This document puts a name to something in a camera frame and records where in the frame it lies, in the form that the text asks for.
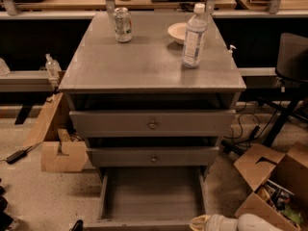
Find white padded gripper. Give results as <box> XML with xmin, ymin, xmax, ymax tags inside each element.
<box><xmin>190</xmin><ymin>214</ymin><xmax>238</xmax><ymax>231</ymax></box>

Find grey bottom drawer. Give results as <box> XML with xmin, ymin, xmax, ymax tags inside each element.
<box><xmin>85</xmin><ymin>166</ymin><xmax>207</xmax><ymax>231</ymax></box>

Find grey drawer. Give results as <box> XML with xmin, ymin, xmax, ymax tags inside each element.
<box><xmin>85</xmin><ymin>166</ymin><xmax>207</xmax><ymax>231</ymax></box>
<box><xmin>69</xmin><ymin>110</ymin><xmax>235</xmax><ymax>139</ymax></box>
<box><xmin>87</xmin><ymin>146</ymin><xmax>218</xmax><ymax>167</ymax></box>

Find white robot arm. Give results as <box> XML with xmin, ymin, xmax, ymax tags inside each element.
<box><xmin>190</xmin><ymin>214</ymin><xmax>282</xmax><ymax>231</ymax></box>

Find grey top drawer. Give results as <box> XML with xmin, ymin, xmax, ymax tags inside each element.
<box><xmin>69</xmin><ymin>110</ymin><xmax>235</xmax><ymax>139</ymax></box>

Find grey middle drawer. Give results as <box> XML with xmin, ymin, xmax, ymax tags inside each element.
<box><xmin>87</xmin><ymin>146</ymin><xmax>218</xmax><ymax>167</ymax></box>

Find grey three-drawer cabinet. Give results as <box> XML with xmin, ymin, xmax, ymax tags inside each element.
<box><xmin>58</xmin><ymin>11</ymin><xmax>247</xmax><ymax>178</ymax></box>

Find open cardboard box right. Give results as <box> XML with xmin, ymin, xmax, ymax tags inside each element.
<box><xmin>234</xmin><ymin>142</ymin><xmax>308</xmax><ymax>231</ymax></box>

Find black object bottom edge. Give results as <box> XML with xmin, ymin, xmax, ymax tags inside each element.
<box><xmin>70</xmin><ymin>219</ymin><xmax>84</xmax><ymax>231</ymax></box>

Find cardboard box left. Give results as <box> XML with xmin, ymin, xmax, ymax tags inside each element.
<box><xmin>22</xmin><ymin>93</ymin><xmax>91</xmax><ymax>172</ymax></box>

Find white pump dispenser bottle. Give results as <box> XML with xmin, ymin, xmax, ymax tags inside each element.
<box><xmin>228</xmin><ymin>44</ymin><xmax>237</xmax><ymax>57</ymax></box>

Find black office chair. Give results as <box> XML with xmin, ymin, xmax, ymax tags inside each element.
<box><xmin>258</xmin><ymin>33</ymin><xmax>308</xmax><ymax>147</ymax></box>

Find white ceramic bowl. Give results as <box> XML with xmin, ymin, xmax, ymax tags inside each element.
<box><xmin>167</xmin><ymin>22</ymin><xmax>187</xmax><ymax>45</ymax></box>

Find clear plastic water bottle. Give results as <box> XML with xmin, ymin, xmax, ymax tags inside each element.
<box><xmin>182</xmin><ymin>3</ymin><xmax>207</xmax><ymax>68</ymax></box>

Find black power adapter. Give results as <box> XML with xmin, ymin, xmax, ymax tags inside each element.
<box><xmin>6</xmin><ymin>150</ymin><xmax>27</xmax><ymax>165</ymax></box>

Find silver soda can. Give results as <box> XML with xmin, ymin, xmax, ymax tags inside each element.
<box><xmin>113</xmin><ymin>7</ymin><xmax>132</xmax><ymax>42</ymax></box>

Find small plastic bottle left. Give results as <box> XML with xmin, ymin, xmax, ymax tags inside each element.
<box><xmin>45</xmin><ymin>54</ymin><xmax>62</xmax><ymax>78</ymax></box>

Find grey metal bench left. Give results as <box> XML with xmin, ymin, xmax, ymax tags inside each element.
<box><xmin>0</xmin><ymin>70</ymin><xmax>57</xmax><ymax>125</ymax></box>

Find black cables on floor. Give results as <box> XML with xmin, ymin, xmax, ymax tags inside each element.
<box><xmin>220</xmin><ymin>101</ymin><xmax>268</xmax><ymax>156</ymax></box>

